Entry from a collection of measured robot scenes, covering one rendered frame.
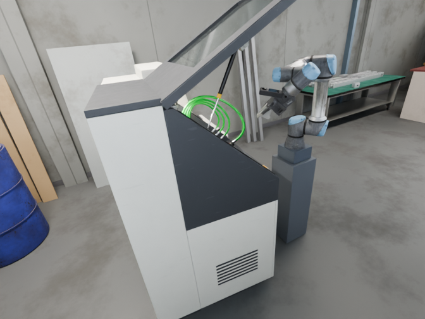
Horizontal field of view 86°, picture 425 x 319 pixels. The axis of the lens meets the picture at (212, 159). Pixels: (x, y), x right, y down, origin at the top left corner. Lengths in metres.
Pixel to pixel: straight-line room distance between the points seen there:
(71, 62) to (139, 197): 2.52
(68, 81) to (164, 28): 1.46
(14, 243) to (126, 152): 2.04
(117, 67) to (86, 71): 0.36
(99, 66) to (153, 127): 2.46
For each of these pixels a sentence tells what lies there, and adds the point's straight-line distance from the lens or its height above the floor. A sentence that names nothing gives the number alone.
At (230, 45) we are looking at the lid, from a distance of 0.99.
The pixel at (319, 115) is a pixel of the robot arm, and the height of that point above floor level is 1.17.
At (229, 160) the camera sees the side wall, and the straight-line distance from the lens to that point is 1.13.
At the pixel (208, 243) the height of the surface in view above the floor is 0.65.
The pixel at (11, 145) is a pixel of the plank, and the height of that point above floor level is 0.78.
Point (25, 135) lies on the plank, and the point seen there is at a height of 0.88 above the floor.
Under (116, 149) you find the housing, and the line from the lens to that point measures 0.98.
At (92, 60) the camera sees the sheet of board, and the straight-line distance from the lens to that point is 3.37.
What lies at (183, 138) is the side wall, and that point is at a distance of 1.00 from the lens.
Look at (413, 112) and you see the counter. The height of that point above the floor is 0.14.
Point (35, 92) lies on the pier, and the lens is 3.51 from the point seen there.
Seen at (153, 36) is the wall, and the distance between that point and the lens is 3.67.
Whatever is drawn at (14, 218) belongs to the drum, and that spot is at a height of 0.41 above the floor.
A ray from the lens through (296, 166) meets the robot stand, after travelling 1.81.
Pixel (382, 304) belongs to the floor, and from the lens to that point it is 2.16.
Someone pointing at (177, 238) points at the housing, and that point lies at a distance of 1.30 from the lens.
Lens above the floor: 1.68
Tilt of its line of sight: 28 degrees down
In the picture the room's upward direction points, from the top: 6 degrees counter-clockwise
